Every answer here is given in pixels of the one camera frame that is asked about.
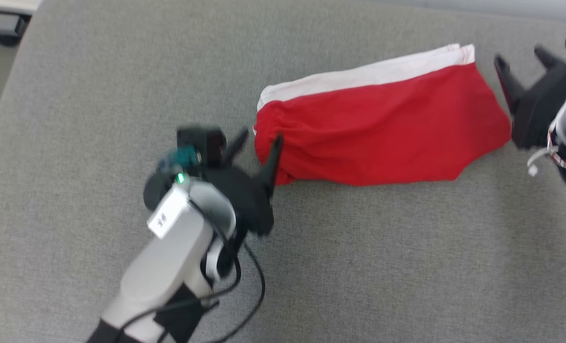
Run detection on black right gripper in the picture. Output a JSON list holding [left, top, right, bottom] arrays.
[[494, 44, 566, 151]]

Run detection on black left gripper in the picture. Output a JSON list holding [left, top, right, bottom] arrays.
[[202, 127, 284, 236]]

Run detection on red shorts white side panels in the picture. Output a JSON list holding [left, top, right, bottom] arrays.
[[253, 44, 512, 187]]

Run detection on grey fabric sofa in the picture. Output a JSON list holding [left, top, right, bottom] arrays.
[[0, 0, 566, 343]]

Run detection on teal left camera connector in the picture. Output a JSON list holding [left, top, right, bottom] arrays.
[[157, 147, 202, 174]]

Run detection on thin white red wire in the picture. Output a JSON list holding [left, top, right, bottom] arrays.
[[527, 119, 566, 178]]

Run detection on white paper cable label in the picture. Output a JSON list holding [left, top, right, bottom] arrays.
[[147, 193, 190, 240]]

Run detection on black labelled left arm cable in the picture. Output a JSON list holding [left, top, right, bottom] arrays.
[[114, 198, 241, 343]]

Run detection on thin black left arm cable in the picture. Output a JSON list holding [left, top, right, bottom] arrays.
[[157, 243, 267, 343]]

